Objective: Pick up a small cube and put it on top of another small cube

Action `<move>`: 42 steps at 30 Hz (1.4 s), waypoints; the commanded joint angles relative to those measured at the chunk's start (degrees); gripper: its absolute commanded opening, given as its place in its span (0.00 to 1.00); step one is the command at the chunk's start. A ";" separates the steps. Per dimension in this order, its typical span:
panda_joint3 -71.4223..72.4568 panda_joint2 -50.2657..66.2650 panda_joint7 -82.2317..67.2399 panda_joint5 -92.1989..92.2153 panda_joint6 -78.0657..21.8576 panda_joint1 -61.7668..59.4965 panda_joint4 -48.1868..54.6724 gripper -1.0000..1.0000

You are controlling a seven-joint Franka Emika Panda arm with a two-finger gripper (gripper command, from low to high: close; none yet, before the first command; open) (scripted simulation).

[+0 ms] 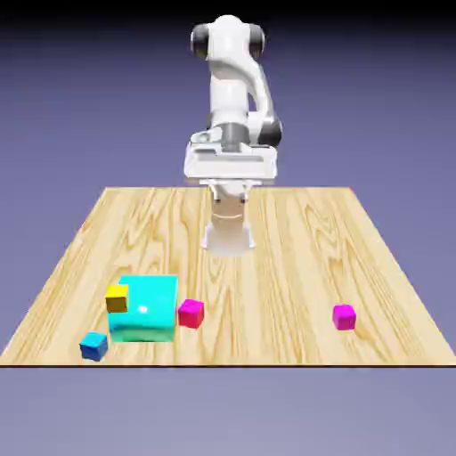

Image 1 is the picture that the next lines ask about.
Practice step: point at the small magenta cube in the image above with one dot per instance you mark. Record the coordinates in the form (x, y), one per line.
(344, 317)

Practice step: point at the small blue cube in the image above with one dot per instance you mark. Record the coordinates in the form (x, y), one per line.
(93, 346)

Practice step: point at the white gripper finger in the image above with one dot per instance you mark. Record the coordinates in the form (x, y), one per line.
(216, 192)
(243, 192)

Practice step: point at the large cyan box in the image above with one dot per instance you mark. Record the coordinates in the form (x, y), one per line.
(153, 302)

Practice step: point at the small crimson pink cube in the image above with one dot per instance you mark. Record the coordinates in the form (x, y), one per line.
(191, 313)

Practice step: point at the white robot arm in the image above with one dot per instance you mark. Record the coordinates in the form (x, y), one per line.
(228, 71)

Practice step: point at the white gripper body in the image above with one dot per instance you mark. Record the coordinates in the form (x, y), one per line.
(231, 165)

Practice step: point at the small yellow cube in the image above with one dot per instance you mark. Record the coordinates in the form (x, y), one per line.
(117, 297)

